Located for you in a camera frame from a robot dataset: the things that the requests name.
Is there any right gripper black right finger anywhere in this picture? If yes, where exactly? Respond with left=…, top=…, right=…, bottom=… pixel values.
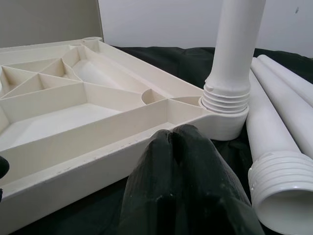
left=171, top=123, right=260, bottom=235

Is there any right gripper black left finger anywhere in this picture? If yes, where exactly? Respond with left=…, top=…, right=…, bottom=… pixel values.
left=119, top=127, right=186, bottom=235

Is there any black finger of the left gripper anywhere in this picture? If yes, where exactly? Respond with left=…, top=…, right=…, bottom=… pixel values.
left=0, top=156, right=10, bottom=181

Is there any white plastic table top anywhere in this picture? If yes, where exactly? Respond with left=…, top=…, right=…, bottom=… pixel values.
left=0, top=36, right=250, bottom=235

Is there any black tablecloth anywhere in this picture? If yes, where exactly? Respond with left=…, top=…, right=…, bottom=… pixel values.
left=0, top=45, right=313, bottom=235

